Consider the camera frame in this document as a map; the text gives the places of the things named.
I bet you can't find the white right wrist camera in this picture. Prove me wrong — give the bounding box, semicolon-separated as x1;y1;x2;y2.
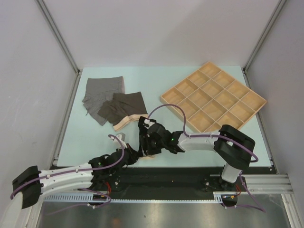
143;118;156;127

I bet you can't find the wooden compartment tray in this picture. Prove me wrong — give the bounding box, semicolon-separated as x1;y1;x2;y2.
160;62;266;133

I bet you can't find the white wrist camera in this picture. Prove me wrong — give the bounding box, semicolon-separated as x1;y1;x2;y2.
113;133;127;148
143;118;156;127

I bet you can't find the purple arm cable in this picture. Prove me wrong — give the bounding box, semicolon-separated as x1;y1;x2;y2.
9;134;126;216
147;104;266;212

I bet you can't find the grey slotted cable duct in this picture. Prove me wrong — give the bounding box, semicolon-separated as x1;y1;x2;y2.
40;191;224;204

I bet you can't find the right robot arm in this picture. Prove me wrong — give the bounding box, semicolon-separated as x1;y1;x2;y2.
138;119;258;191

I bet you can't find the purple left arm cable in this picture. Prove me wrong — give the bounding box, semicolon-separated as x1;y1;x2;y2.
9;134;126;216

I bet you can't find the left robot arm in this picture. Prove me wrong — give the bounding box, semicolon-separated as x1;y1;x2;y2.
10;147;143;209

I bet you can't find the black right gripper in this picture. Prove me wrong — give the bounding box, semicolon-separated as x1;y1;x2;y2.
137;133;166;157

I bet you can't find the grey striped underwear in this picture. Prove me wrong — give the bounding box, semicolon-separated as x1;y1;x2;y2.
82;76;125;126

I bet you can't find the black underwear beige waistband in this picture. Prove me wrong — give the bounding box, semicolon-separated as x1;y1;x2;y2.
134;115;157;162

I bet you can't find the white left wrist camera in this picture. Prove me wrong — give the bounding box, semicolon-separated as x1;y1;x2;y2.
113;133;127;148

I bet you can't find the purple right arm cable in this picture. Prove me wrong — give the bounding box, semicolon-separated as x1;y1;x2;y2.
147;104;266;212

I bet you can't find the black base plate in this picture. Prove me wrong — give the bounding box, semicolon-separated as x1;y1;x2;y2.
94;167;245;200

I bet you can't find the brown underwear beige waistband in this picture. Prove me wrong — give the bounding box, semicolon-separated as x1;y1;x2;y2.
97;92;148;131

